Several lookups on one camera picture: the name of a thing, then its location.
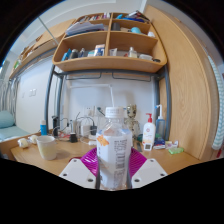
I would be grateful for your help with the cream ceramic cup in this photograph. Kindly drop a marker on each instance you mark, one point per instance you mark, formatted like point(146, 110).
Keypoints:
point(46, 148)

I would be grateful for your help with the wooden shelf unit with items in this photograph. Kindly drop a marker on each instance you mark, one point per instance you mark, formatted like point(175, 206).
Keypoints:
point(110, 43)

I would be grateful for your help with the blue white-capped can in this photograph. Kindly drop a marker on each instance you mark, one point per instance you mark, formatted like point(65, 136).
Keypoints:
point(43, 128)

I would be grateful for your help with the small black jar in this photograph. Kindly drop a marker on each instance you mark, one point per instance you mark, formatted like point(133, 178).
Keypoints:
point(73, 137)

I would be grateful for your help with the white red-topped pump bottle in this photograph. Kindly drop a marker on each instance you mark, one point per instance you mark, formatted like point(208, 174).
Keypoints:
point(149, 133)

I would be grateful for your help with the small wrapped round bun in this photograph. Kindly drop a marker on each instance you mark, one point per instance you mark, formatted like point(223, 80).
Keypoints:
point(33, 139)
point(23, 143)

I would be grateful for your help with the striped green white curtain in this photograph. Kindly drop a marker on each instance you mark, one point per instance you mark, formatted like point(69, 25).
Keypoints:
point(218, 110)

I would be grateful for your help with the small green packet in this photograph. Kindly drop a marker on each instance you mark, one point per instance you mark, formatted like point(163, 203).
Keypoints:
point(176, 150)

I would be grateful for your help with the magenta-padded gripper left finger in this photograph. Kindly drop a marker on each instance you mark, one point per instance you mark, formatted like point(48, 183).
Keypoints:
point(75, 170)

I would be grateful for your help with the clear plastic water bottle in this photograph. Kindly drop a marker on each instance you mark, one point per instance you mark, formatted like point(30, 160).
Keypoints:
point(114, 150)

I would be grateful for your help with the white wall switch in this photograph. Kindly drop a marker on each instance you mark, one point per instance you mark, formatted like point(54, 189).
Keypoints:
point(32, 92)

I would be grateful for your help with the tall black desk gadget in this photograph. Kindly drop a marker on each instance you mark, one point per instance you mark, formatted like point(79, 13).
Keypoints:
point(55, 126)

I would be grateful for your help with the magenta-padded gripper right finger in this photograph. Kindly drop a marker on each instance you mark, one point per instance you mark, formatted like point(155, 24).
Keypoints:
point(148, 170)

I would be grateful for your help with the clear blue pump bottle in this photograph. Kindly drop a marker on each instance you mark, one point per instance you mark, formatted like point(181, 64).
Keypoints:
point(160, 126)

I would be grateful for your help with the teal pillow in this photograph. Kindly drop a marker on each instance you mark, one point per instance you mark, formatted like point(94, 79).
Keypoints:
point(6, 119)

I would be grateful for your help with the brown tree creature figurine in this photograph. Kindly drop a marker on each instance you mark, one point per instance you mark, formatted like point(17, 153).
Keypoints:
point(133, 121)

